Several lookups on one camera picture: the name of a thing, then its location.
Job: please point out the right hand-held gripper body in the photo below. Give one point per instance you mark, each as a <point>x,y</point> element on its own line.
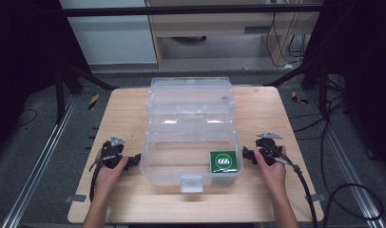
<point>268,148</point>

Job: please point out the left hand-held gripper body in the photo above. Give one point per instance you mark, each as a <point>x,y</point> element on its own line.
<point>110,155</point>

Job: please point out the clear plastic storage box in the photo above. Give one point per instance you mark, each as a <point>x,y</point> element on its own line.
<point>191,133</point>

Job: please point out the person's left hand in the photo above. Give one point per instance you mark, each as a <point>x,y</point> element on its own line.
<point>107,180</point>

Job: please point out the person's right hand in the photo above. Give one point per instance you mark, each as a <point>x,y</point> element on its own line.
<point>275,175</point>

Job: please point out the green square packet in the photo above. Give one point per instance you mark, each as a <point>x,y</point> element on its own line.
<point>223,161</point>

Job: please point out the yellow black striped tape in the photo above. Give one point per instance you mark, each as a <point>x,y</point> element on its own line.
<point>93,101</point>
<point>298,98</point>

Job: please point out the black metal stand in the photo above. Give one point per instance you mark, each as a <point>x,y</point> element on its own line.
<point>322,91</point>
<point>59,95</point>

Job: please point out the black curtain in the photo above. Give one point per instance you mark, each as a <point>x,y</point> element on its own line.
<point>365,79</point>
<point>23,63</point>

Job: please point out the white cabinet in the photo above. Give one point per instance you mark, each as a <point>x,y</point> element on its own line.
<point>111,34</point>

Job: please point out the light wooden desk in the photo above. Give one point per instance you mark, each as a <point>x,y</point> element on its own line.
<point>213,23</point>

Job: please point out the black horizontal bar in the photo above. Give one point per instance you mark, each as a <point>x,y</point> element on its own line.
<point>181,10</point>

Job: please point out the grey metal table bracket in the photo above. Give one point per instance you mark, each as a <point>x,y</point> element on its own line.
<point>316,198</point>
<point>75,198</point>

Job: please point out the aluminium floor rail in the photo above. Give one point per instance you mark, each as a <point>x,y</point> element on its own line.
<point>39,161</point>
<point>349,161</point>

